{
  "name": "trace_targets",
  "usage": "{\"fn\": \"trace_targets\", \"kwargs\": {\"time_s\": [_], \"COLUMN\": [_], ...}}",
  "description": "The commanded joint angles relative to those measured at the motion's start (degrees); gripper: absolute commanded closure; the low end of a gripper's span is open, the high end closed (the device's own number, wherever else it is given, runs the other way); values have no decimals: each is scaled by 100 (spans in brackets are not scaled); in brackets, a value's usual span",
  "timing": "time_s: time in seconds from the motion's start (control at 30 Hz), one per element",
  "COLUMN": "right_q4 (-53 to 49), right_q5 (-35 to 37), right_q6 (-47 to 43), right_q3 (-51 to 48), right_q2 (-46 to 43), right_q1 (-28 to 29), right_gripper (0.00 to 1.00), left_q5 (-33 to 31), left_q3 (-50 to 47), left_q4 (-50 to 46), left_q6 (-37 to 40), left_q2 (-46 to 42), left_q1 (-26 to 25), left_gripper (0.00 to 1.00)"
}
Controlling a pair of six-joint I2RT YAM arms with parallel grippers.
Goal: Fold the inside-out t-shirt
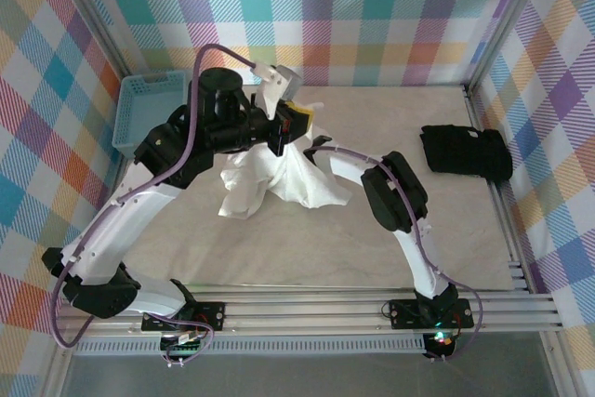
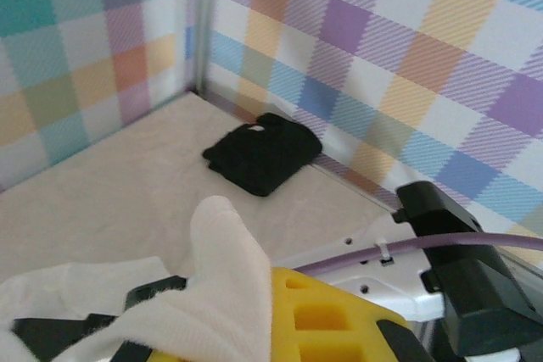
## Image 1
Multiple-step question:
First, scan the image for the white t-shirt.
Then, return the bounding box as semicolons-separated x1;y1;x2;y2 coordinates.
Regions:
218;99;350;220

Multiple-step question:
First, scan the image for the black t-shirt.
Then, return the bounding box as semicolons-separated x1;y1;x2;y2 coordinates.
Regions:
419;123;514;184

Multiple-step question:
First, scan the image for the blue plastic basket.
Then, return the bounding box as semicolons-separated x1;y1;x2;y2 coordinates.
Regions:
112;70;192;159

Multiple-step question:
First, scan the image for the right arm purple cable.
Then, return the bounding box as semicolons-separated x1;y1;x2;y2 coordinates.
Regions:
301;145;484;364

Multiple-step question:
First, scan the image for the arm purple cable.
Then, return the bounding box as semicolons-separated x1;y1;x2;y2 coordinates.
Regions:
301;145;484;364
49;43;259;368

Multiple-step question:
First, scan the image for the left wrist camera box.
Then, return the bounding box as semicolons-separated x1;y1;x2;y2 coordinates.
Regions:
253;60;303;122

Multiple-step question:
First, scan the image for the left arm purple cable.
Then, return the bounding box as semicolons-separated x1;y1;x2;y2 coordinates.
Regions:
49;43;259;368

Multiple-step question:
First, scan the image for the aluminium side rail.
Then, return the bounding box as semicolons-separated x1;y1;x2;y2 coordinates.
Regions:
462;83;536;294
81;154;129;298

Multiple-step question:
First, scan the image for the aluminium mounting rail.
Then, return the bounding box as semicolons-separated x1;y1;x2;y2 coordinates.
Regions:
50;275;563;337

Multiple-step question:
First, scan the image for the aluminium frame post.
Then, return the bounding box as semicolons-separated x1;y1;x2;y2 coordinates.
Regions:
46;0;134;86
467;0;554;94

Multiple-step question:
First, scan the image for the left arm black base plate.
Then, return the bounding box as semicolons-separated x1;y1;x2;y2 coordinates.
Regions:
140;301;227;333

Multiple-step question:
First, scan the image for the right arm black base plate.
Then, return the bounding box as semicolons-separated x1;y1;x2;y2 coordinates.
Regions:
388;298;475;331

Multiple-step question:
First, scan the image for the grey slotted cable duct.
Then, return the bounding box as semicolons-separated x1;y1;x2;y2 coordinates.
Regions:
73;335;428;356

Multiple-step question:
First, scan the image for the aluminium frame leg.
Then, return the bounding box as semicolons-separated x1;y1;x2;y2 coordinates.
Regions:
538;332;573;397
41;335;75;397

